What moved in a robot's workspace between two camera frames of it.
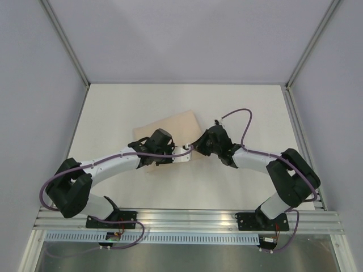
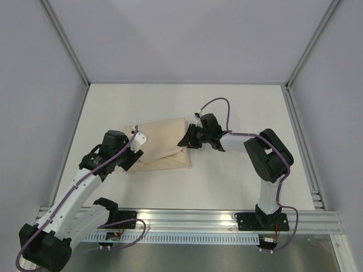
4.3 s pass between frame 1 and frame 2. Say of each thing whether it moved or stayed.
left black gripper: moved
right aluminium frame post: stayed
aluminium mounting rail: stayed
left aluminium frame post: stayed
